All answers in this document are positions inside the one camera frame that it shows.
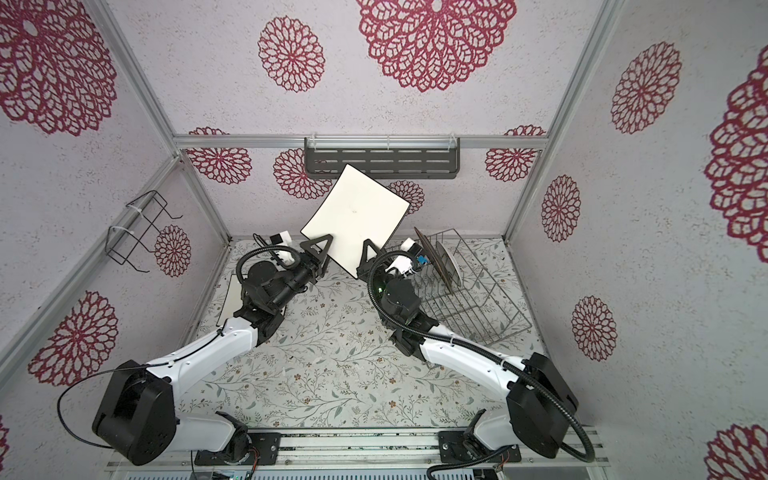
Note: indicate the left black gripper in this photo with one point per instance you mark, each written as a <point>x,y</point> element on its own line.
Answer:
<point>311,266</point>

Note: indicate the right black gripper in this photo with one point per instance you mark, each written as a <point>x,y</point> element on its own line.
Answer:
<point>389,266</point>

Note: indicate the white square plate black rim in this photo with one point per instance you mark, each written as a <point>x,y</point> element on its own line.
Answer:
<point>357,208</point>

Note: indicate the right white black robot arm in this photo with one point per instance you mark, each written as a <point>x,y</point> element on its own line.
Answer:
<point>540,408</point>

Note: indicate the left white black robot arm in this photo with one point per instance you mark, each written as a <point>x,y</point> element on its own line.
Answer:
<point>138,415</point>

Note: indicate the grey round plate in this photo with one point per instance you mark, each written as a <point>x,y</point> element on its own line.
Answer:
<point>448,267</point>

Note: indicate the grey slotted wall shelf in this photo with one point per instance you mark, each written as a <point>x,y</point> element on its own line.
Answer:
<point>386,160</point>

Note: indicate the chrome wire dish rack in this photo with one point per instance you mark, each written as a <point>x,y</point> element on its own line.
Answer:
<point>490,307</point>

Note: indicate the black wire wall basket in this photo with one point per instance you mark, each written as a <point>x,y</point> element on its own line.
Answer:
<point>145,212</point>

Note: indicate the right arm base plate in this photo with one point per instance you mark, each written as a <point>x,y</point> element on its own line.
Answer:
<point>460,447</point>

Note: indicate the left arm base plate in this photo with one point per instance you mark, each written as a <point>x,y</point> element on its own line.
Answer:
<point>255,448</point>

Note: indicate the aluminium mounting rail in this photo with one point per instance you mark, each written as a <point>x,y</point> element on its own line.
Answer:
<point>366,448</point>

